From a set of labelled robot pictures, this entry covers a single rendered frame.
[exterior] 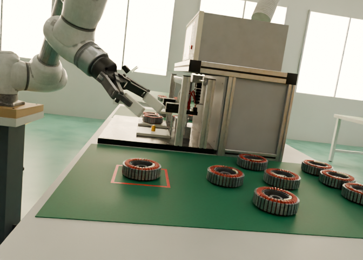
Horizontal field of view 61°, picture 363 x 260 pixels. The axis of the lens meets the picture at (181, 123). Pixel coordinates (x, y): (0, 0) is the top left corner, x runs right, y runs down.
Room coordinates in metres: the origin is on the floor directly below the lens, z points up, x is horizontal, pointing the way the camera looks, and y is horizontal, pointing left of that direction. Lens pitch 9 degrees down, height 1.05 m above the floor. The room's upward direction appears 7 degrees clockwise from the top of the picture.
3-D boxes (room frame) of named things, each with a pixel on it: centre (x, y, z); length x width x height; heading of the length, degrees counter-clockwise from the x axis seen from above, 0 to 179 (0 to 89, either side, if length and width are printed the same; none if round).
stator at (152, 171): (0.87, 0.10, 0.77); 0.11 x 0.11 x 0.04
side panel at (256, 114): (1.26, -0.30, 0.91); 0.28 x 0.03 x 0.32; 97
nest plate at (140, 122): (1.65, 0.16, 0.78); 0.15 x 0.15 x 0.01; 7
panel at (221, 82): (1.57, -0.11, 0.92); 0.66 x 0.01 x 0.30; 7
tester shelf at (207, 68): (1.57, -0.18, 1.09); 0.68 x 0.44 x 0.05; 7
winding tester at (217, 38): (1.56, -0.18, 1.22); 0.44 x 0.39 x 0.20; 7
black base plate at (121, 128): (1.53, 0.13, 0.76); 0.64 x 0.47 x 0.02; 7
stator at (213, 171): (0.91, -0.15, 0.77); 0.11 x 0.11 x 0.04
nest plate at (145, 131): (1.41, 0.13, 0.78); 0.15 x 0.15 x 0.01; 7
